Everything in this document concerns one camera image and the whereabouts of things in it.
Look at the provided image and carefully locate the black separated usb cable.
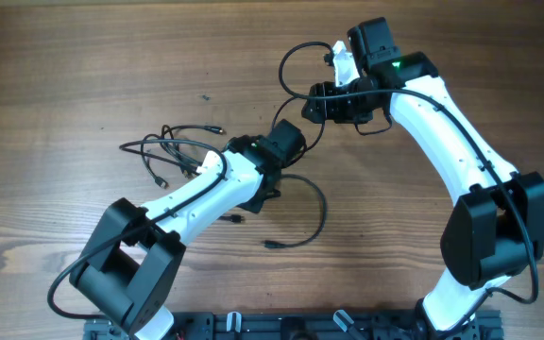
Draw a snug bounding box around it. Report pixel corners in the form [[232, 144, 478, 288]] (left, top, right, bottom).
[[217, 96, 329, 250]]

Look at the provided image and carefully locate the black cable bundle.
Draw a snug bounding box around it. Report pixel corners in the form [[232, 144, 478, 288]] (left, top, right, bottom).
[[118, 123, 227, 190]]

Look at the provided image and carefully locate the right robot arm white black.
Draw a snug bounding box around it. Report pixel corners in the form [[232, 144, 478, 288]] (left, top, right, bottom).
[[302, 18, 544, 338]]

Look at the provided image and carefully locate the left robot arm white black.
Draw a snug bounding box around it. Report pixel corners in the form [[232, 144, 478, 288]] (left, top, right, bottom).
[[69, 120, 305, 339]]

